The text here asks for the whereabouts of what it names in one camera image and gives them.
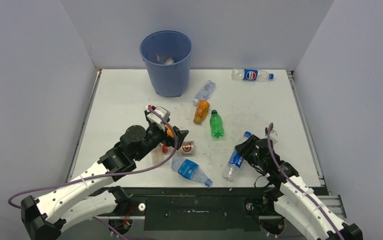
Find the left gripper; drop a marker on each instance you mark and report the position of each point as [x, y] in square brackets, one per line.
[168, 140]

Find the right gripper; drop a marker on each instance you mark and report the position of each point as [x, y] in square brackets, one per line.
[245, 148]

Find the Pepsi bottle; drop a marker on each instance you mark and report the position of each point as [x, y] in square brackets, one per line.
[251, 75]
[235, 161]

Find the crushed blue-label water bottle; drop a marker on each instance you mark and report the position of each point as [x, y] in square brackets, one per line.
[190, 170]

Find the green plastic bottle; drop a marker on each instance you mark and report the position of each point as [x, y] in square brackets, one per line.
[216, 125]

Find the wide clear plastic jar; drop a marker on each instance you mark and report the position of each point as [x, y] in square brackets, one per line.
[164, 60]

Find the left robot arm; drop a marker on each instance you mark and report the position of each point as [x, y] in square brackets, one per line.
[91, 194]

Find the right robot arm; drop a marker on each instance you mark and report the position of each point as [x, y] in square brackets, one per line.
[291, 197]

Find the blue plastic bin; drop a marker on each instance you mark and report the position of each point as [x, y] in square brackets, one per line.
[168, 80]

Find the plain orange juice bottle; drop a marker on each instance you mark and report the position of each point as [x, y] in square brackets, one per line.
[169, 132]

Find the clear bottle red round logo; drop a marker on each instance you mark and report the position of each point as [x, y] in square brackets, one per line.
[187, 148]

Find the cloudy bottle green cap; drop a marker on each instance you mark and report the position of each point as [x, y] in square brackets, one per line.
[157, 156]

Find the orange pineapple-label juice bottle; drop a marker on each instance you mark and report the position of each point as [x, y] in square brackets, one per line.
[201, 112]

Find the small clear water bottle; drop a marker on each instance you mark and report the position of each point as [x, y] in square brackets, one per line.
[205, 92]

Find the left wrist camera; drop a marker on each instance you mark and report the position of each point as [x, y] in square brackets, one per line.
[157, 115]

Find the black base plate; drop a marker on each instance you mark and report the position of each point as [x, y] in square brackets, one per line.
[197, 209]

